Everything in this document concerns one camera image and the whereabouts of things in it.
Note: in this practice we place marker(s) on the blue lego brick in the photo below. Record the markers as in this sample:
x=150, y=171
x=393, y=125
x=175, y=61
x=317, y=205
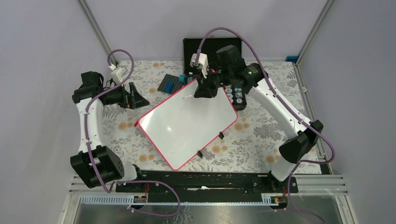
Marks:
x=168, y=87

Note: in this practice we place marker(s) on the blue box in corner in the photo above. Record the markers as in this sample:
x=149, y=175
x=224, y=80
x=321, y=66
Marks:
x=292, y=59

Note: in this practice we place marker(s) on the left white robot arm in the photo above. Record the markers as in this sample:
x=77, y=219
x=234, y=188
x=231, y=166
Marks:
x=95, y=163

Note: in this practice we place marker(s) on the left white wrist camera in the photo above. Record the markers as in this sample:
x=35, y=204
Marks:
x=118, y=74

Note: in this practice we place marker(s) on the light blue round brick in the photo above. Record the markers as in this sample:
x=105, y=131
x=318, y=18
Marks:
x=183, y=79

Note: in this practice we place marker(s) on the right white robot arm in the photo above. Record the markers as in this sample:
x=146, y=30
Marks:
x=253, y=80

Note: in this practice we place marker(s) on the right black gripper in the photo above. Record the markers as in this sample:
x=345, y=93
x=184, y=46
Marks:
x=204, y=89

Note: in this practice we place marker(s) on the black whiteboard clip lower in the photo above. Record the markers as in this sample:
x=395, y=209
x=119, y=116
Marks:
x=199, y=153

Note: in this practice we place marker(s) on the pink framed whiteboard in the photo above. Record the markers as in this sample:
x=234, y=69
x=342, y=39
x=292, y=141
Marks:
x=179, y=128

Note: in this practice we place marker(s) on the black poker chip case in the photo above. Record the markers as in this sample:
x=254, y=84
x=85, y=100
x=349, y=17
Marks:
x=210, y=47

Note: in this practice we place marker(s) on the dark grey lego baseplate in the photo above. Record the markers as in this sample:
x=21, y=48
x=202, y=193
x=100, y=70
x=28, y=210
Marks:
x=170, y=78

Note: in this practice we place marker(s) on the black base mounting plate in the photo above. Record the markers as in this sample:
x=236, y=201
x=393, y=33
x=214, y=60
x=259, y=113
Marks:
x=207, y=187

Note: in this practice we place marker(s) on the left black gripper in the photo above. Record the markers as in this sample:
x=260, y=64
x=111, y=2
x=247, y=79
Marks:
x=133, y=100

